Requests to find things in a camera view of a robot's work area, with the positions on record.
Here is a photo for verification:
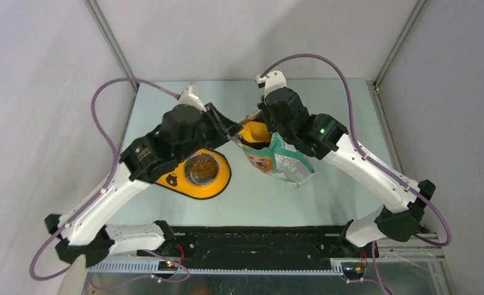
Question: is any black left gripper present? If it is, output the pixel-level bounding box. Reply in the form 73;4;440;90
175;101;243;163

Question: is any yellow plastic scoop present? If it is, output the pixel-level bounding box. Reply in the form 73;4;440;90
238;121;272;149

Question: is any green white pet food bag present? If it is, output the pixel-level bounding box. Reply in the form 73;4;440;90
235;132;315;186

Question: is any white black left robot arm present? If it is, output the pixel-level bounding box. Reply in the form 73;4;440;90
45;103;243;267

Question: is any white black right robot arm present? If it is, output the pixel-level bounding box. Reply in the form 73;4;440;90
258;86;435;257

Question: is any brown pet food kibble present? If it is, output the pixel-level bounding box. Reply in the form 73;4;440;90
190;159;219;184

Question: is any yellow double pet bowl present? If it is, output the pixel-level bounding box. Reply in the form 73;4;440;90
156;149;232;200

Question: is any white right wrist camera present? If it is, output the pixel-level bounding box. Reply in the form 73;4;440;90
255;71;287;97

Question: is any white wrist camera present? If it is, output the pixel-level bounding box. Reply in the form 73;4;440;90
255;71;287;97
178;82;206;112

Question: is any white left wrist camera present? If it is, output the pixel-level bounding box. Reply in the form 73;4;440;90
178;82;206;112

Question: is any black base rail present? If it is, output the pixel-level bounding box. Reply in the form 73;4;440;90
155;226;379;271

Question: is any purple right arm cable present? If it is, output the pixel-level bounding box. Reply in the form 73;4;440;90
260;53;453;295

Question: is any aluminium frame rail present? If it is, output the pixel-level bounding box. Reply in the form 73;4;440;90
88;234;445;276

